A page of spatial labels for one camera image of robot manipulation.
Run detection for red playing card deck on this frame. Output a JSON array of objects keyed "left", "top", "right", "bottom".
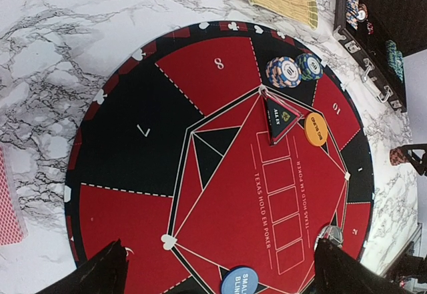
[{"left": 1, "top": 146, "right": 27, "bottom": 246}]

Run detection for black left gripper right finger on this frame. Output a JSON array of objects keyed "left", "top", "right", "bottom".
[{"left": 314, "top": 239, "right": 407, "bottom": 294}]

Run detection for clear round dealer button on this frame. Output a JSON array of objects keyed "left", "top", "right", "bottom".
[{"left": 314, "top": 225, "right": 344, "bottom": 248}]

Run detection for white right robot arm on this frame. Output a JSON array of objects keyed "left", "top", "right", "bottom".
[{"left": 389, "top": 143, "right": 426, "bottom": 283}]

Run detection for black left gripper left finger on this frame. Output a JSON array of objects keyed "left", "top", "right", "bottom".
[{"left": 39, "top": 239, "right": 129, "bottom": 294}]

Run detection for black triangular all-in marker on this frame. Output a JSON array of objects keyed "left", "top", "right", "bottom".
[{"left": 260, "top": 88, "right": 303, "bottom": 145}]

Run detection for orange big blind button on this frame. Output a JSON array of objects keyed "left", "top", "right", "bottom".
[{"left": 304, "top": 112, "right": 328, "bottom": 147}]

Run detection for blue white chips in case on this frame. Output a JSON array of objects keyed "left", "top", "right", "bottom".
[{"left": 346, "top": 0, "right": 368, "bottom": 30}]

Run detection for round red black poker mat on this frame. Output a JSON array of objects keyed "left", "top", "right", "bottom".
[{"left": 65, "top": 21, "right": 374, "bottom": 293}]

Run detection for blue small blind button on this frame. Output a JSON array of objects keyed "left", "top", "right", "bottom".
[{"left": 220, "top": 267, "right": 259, "bottom": 294}]

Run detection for green chips in case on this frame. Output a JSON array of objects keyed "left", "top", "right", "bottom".
[{"left": 385, "top": 39, "right": 404, "bottom": 83}]

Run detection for black poker chip case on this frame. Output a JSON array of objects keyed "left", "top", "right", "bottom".
[{"left": 334, "top": 0, "right": 426, "bottom": 112}]

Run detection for red dice in case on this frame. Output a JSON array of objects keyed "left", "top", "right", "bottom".
[{"left": 366, "top": 22, "right": 374, "bottom": 35}]

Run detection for blue orange chip stack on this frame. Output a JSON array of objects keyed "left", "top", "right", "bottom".
[{"left": 266, "top": 57, "right": 302, "bottom": 89}]

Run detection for red black chip stack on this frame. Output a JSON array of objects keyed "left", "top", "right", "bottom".
[{"left": 389, "top": 147, "right": 410, "bottom": 166}]

